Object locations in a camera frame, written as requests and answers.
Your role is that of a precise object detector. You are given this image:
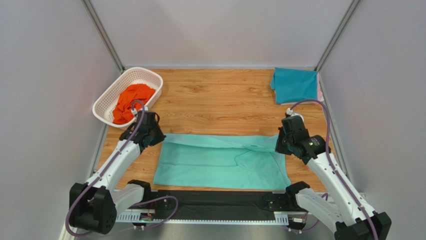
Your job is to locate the mint green t shirt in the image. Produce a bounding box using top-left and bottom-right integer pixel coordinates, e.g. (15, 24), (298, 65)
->
(153, 133), (292, 191)

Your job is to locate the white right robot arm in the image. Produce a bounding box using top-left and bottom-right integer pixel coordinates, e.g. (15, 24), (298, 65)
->
(275, 114), (392, 240)

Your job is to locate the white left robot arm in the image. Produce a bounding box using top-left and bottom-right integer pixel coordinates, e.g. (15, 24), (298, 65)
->
(65, 109), (166, 237)

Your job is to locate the orange t shirt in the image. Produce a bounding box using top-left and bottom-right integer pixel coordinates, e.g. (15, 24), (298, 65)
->
(112, 84), (156, 125)

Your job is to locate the folded teal t shirt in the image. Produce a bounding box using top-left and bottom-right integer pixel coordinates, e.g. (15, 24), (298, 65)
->
(270, 67), (318, 105)

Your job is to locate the white plastic laundry basket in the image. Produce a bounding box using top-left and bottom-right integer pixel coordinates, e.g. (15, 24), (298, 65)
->
(92, 67), (164, 130)

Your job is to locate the black base cloth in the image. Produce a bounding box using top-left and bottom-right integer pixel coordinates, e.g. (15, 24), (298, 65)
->
(149, 190), (290, 221)

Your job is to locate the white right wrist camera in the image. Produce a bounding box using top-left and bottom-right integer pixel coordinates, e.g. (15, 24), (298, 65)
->
(283, 107), (305, 123)

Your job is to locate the left aluminium corner post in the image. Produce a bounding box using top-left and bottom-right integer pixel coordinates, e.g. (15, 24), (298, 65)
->
(81, 0), (125, 74)

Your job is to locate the aluminium corner post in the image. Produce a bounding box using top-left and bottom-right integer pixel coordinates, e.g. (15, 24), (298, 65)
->
(81, 0), (125, 74)
(314, 0), (362, 72)

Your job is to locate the right aluminium corner post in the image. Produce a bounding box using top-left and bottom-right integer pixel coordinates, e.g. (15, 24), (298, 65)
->
(314, 0), (362, 72)

